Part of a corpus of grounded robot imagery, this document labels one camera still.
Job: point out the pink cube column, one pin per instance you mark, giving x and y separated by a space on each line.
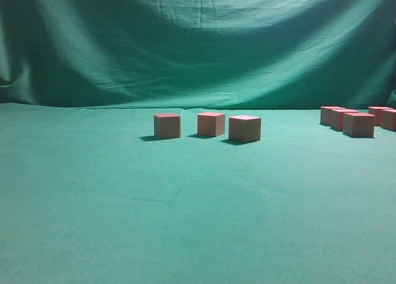
337 118
359 124
244 128
377 112
326 114
388 119
167 125

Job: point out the green cloth backdrop and cover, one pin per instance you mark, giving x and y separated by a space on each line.
90 195

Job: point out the pink cube carried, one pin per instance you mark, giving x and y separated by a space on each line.
211 124

